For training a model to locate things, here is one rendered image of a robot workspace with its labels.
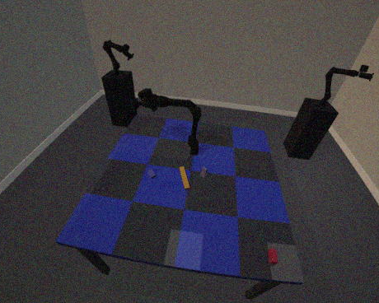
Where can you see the orange bar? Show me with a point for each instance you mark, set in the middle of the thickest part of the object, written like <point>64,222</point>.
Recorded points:
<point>184,178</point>

